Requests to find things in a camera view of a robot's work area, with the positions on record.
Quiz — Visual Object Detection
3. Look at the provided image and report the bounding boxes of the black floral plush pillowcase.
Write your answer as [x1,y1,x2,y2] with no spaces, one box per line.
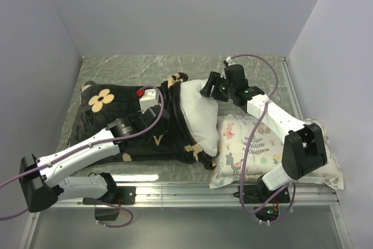
[68,72,219,170]

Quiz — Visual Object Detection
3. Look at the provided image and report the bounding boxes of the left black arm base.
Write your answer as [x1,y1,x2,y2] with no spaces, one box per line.
[82,186,136,227]

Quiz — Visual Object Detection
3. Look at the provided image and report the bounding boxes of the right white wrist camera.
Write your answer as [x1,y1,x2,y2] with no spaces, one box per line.
[223,57,235,67]

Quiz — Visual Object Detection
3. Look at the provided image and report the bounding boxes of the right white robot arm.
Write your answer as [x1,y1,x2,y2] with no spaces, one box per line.
[200,64,328,202]

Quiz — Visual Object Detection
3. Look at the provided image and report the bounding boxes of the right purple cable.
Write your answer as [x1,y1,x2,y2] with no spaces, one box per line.
[228,53,297,226]

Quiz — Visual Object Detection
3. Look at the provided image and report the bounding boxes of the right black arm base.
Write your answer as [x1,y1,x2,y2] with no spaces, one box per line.
[233,184,296,226]

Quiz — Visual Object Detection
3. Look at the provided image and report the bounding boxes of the aluminium mounting rail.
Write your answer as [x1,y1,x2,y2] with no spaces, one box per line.
[52,181,340,209]

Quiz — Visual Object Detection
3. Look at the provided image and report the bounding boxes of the white pillow insert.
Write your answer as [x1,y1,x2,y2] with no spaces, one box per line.
[180,79,219,157]

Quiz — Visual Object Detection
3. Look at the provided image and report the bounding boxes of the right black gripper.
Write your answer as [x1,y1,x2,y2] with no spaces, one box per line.
[199,72,235,103]

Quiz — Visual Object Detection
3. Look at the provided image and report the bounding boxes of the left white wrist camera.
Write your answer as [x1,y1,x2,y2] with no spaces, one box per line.
[136,89,160,113]

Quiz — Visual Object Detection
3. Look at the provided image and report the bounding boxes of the animal print white pillow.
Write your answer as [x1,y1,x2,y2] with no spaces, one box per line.
[209,114,344,190]

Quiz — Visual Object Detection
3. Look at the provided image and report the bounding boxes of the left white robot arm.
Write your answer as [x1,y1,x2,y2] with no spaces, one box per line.
[19,105,170,213]

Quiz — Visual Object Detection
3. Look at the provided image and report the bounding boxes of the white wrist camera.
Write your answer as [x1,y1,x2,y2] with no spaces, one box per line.
[223,57,235,67]
[136,89,160,113]

